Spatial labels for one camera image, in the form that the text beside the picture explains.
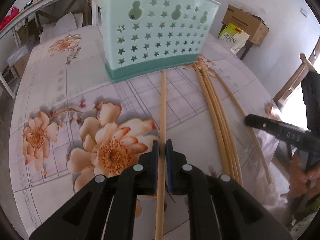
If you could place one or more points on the person's right hand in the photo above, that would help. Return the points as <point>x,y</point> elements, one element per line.
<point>300,177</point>

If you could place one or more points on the small black device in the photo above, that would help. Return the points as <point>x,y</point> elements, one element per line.
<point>28,3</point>

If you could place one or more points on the bundle of wooden chopsticks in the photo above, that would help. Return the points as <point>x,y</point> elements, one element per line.
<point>217,122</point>

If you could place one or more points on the person's right forearm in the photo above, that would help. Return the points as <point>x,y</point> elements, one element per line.
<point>308,205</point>

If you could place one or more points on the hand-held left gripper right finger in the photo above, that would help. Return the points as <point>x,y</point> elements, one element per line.
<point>169,160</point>

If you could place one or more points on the white fleece jacket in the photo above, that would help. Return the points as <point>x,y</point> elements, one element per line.
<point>275,205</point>

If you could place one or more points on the white and green sack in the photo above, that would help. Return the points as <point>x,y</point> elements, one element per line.
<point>232,38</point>

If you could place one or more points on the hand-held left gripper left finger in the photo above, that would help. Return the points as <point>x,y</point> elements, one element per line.
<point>155,160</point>

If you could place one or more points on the single wooden chopstick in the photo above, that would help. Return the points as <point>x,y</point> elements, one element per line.
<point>163,110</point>
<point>232,95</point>

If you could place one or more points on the teal star-cut utensil holder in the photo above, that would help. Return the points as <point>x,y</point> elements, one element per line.
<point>150,55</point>

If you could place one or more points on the large white sack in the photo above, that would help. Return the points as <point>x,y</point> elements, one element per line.
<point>60,26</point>

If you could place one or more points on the long white table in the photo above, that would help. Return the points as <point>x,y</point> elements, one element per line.
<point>50,4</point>

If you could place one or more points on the red plastic bag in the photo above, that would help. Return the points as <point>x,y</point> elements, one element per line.
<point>10,17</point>

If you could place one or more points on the dark wooden stool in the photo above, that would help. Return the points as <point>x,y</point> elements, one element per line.
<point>246,48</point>

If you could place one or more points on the large cardboard box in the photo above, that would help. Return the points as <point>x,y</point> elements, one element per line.
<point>250,25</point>

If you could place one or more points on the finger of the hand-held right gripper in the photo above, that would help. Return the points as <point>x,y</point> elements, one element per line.
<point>275,128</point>

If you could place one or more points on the clear plastic storage box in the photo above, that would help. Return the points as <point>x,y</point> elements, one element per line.
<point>18,56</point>

